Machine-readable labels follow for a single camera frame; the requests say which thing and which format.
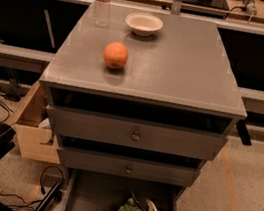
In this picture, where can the grey bottom drawer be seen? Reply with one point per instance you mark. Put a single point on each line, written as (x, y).
(92, 191)

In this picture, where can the grey drawer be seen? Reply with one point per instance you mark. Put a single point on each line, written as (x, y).
(182, 142)
(92, 191)
(129, 167)

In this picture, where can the grey middle drawer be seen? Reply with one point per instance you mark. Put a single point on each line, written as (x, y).
(129, 167)

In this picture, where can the grey drawer cabinet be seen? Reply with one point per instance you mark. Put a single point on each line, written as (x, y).
(178, 78)

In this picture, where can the grey top drawer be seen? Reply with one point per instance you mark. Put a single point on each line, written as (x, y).
(182, 142)

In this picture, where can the wooden box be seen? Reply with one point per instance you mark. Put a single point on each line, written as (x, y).
(30, 121)

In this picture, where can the orange fruit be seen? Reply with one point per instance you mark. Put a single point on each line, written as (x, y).
(115, 55)

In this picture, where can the white paper bowl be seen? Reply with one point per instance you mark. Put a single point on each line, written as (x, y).
(143, 24)

